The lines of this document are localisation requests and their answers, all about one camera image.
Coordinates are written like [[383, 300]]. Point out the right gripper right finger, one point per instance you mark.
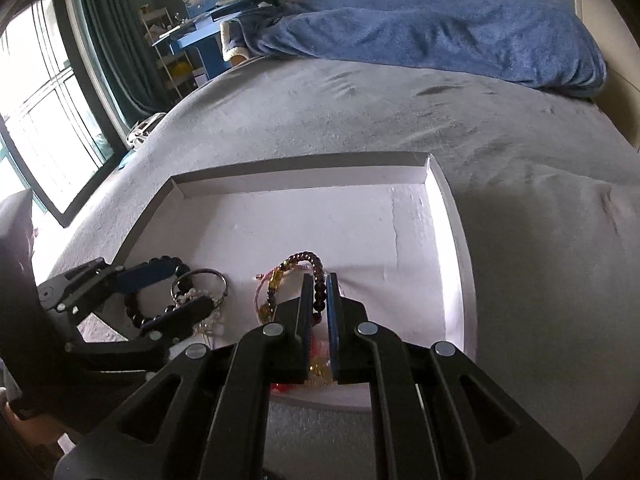
[[436, 414]]

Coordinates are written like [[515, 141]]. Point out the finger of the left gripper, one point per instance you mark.
[[144, 275], [178, 324]]

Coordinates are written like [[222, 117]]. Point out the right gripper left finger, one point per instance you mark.
[[204, 415]]

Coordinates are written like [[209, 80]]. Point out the grey shallow cardboard tray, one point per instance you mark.
[[385, 223]]

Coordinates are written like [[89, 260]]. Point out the grey bed cover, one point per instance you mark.
[[548, 194]]

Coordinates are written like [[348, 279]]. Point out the white shelf rack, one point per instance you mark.
[[175, 66]]

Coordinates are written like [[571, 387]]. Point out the blue desk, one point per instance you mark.
[[200, 30]]

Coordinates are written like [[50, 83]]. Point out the teal curtain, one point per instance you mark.
[[125, 59]]

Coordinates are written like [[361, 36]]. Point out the blue blanket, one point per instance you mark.
[[539, 44]]

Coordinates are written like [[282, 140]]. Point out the window frame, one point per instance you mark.
[[56, 134]]

